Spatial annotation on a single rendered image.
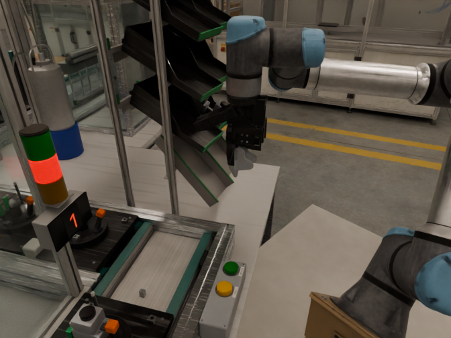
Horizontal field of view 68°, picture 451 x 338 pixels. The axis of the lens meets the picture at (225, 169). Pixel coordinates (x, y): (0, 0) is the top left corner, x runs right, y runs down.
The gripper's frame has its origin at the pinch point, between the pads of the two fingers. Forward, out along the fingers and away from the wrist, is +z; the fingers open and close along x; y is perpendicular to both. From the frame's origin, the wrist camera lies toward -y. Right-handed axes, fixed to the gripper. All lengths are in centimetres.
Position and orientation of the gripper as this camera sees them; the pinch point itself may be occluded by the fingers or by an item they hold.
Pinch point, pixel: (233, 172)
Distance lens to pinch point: 83.5
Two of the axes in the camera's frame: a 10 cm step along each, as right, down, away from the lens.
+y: 9.6, 1.4, -2.2
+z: 0.0, 8.6, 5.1
